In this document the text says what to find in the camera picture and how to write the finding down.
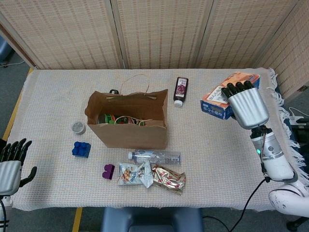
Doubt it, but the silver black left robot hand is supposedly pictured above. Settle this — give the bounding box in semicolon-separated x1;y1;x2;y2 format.
0;138;38;195

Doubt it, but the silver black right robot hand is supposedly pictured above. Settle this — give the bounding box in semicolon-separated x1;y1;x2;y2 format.
221;80;270;130

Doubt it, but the blue orange biscuit box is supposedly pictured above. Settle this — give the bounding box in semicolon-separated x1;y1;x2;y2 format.
200;72;261;121

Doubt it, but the clear plastic water bottle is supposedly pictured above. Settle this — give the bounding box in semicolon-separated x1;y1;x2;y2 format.
127;149;182;166

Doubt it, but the gold foil snack packet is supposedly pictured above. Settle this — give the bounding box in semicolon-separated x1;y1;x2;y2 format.
151;164;186;196

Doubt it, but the green chip canister red lid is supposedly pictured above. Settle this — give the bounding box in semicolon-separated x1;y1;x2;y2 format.
98;114;146;127

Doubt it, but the silver snack packet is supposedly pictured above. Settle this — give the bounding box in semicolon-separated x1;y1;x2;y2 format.
117;160;153;189

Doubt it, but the dark juice bottle white cap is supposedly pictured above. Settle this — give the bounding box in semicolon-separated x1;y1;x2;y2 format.
172;76;189;108

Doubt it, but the brown paper bag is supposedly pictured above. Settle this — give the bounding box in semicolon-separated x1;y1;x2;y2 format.
84;74;169;150

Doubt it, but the white power strip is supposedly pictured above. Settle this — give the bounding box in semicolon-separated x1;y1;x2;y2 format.
288;107;305;126

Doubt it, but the white woven tablecloth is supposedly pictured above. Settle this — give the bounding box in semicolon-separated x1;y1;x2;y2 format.
7;67;309;210

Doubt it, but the blue toy brick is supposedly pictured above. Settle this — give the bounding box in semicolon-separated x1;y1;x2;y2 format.
71;141;92;159

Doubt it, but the purple toy brick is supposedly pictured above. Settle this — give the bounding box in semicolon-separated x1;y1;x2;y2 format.
102;164;115;180

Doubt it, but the beige bamboo folding screen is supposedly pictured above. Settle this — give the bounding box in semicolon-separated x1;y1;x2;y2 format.
0;0;309;100

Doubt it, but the blue grey office chair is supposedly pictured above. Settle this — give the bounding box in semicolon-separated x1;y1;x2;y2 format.
0;40;13;67

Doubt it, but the blue padded chair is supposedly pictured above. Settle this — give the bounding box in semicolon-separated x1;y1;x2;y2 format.
100;207;204;232

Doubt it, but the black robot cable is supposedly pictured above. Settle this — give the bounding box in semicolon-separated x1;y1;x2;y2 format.
226;161;270;232

